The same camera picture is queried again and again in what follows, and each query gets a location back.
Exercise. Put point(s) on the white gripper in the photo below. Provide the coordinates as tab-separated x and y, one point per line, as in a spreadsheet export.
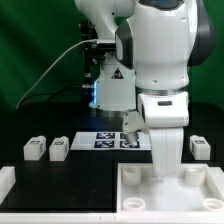
166	149

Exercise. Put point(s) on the white square tabletop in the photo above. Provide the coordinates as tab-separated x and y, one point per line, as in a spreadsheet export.
194	188

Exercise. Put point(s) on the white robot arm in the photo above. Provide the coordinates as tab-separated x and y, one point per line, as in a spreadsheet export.
146	48

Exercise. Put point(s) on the white marker plate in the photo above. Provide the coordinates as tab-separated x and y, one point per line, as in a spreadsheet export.
108	141

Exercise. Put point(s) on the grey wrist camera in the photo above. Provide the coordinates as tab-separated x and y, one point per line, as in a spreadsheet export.
132	124

